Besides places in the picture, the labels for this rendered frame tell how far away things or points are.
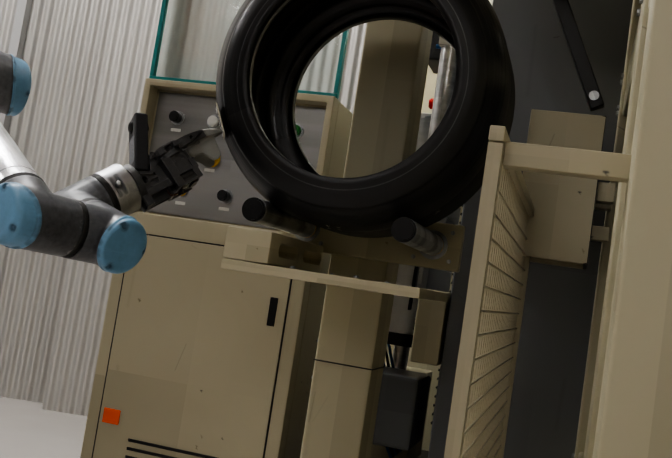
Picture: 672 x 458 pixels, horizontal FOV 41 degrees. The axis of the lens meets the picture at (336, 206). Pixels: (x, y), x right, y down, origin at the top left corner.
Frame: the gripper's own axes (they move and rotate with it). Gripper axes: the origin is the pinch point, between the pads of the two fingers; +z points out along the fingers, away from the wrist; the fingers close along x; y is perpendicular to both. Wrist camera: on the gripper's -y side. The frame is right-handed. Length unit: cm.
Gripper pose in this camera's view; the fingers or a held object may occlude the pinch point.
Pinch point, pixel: (213, 130)
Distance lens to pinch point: 169.5
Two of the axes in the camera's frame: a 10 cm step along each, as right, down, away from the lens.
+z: 7.2, -4.3, 5.4
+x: 4.2, -3.5, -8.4
